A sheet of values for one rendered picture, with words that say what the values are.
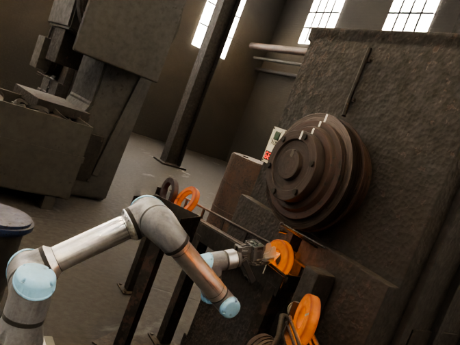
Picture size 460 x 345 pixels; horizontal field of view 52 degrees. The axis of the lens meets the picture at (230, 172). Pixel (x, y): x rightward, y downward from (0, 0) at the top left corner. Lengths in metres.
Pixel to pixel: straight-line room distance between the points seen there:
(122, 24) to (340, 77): 2.42
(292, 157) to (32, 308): 1.03
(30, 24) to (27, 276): 10.22
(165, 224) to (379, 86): 1.01
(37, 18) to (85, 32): 7.49
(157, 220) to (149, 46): 2.92
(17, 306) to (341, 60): 1.58
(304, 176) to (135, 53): 2.74
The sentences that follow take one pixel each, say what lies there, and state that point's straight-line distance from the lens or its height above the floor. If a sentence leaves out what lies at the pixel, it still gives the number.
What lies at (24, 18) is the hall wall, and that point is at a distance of 11.50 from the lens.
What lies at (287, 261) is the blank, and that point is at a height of 0.75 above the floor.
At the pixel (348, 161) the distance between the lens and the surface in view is 1.76.
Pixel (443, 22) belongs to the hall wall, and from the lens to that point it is 10.06.
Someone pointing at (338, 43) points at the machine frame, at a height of 1.68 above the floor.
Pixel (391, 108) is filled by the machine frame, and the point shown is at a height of 1.45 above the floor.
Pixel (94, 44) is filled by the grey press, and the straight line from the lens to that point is 4.10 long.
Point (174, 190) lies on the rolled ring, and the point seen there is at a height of 0.69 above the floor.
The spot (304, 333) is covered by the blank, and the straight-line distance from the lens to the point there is 1.49.
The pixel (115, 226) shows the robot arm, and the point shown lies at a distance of 1.61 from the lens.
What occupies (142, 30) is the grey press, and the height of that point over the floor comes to 1.63.
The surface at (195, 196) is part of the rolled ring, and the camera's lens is 2.65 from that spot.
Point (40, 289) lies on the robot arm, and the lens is 1.46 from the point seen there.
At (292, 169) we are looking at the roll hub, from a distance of 1.82.
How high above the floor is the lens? 1.20
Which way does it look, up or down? 6 degrees down
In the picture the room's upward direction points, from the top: 21 degrees clockwise
